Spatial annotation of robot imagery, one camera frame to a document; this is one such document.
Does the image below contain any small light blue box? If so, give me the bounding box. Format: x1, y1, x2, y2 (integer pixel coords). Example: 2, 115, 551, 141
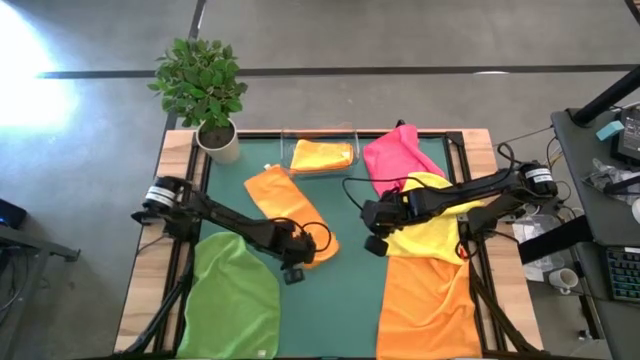
595, 120, 626, 143

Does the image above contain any black left camera cable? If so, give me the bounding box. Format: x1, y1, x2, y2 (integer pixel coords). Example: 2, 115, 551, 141
298, 219, 333, 254

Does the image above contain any black camera cable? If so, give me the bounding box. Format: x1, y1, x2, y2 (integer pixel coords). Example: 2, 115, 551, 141
298, 219, 333, 254
342, 175, 417, 214

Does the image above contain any black elongated tool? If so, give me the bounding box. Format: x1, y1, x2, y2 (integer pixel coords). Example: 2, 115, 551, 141
602, 173, 640, 197

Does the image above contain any black aluminium table frame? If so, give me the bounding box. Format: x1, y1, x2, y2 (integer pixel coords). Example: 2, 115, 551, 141
152, 128, 504, 360

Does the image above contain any backlit black keyboard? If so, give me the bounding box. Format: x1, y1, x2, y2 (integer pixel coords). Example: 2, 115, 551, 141
604, 244, 640, 304

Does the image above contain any clear plastic bin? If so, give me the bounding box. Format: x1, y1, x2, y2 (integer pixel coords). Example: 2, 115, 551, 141
279, 127, 362, 177

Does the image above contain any pink microfiber towel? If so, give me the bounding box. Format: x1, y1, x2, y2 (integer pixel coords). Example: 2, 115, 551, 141
362, 123, 447, 199

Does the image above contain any white mug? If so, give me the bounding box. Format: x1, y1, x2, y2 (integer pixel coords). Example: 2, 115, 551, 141
548, 267, 580, 296

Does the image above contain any black diagonal pole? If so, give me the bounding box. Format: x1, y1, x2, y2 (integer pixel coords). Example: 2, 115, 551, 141
571, 64, 640, 127

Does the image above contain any crumpled clear plastic wrap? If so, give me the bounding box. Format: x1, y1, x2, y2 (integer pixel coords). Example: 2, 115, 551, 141
581, 157, 640, 206

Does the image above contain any orange microfiber towel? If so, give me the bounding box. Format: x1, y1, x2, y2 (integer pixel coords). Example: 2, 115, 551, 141
289, 138, 355, 175
375, 254, 484, 360
243, 163, 341, 270

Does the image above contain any clear plastic bag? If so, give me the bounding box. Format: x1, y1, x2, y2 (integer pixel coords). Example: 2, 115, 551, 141
512, 217, 564, 283

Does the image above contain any potted green leafy plant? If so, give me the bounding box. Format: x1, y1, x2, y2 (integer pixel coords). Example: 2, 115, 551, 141
147, 37, 250, 166

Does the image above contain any black device with blue light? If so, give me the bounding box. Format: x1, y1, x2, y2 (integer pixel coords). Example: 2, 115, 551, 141
0, 198, 29, 231

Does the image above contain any yellow microfiber towel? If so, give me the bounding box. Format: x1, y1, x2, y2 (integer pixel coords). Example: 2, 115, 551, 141
382, 172, 485, 266

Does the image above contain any dark grey metal stand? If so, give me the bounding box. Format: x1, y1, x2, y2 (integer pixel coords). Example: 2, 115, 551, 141
0, 223, 82, 360

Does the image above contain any teal table mat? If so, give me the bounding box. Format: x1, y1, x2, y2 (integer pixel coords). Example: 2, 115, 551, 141
178, 135, 489, 359

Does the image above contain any black right camera cable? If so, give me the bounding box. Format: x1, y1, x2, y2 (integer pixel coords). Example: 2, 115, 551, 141
342, 175, 417, 214

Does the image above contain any green microfiber towel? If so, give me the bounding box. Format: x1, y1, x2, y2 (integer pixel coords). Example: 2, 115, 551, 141
177, 231, 281, 360

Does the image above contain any dark grey side desk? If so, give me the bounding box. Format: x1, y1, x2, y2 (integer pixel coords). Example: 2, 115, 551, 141
549, 102, 640, 360

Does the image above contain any black screen device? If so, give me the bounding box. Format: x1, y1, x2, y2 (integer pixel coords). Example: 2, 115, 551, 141
610, 105, 640, 167

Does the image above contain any black flat bar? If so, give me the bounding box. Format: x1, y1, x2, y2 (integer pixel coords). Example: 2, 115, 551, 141
518, 214, 595, 266

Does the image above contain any black diagonal frame strut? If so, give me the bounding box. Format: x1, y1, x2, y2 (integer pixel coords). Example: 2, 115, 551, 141
469, 277, 544, 356
122, 277, 190, 355

